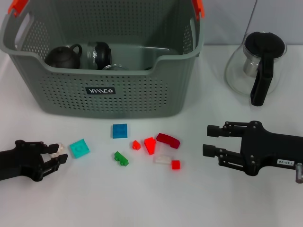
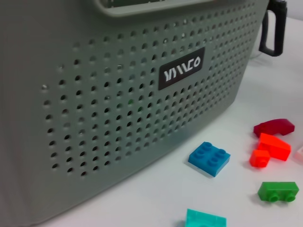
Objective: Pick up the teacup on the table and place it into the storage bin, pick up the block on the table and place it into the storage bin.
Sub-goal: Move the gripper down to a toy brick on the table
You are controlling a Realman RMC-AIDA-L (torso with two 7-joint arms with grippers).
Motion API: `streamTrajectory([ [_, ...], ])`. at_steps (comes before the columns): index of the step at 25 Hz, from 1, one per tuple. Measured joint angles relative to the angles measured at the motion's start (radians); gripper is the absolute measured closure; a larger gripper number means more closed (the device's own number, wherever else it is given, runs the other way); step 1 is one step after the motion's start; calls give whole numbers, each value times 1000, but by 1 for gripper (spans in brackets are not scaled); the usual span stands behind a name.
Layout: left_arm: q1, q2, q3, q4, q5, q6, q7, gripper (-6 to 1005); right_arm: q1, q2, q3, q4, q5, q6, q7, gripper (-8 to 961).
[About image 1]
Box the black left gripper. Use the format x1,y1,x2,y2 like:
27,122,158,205
0,140,69,182

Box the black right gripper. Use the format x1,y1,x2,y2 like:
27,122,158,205
202,120,303,177

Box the white small toy brick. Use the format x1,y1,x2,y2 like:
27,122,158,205
48,142,67,158

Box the grey perforated storage bin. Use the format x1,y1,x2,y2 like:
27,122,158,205
0,0,205,119

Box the teal square plate brick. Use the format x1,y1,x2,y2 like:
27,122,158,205
69,139,91,159

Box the dark red curved brick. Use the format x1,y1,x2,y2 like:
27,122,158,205
156,132,180,149

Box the clear translucent toy brick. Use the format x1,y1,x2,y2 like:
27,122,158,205
153,155,173,165

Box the green small stepped brick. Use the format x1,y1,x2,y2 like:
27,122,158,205
113,151,130,167

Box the blue square toy brick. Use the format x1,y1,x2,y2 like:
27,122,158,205
111,123,128,140

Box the orange-red slope brick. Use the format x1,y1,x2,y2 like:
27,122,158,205
143,137,157,156

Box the dark clay teapot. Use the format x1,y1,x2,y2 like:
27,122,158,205
44,44,83,70

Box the glass pitcher black lid handle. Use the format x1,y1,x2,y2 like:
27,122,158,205
224,31,287,106

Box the orange bin handle clip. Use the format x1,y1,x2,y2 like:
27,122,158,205
192,0,205,18
8,0,29,17

